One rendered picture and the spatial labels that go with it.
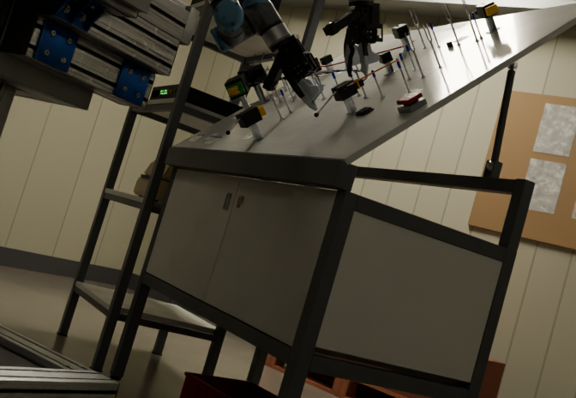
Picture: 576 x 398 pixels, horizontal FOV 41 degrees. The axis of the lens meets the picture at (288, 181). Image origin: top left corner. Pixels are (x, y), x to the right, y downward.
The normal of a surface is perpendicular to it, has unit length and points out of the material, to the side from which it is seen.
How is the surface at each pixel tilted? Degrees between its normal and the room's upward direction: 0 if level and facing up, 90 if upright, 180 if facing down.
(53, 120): 90
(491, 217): 90
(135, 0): 90
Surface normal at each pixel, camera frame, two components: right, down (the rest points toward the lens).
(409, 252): 0.48, 0.07
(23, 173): 0.80, 0.18
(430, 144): -0.53, -0.23
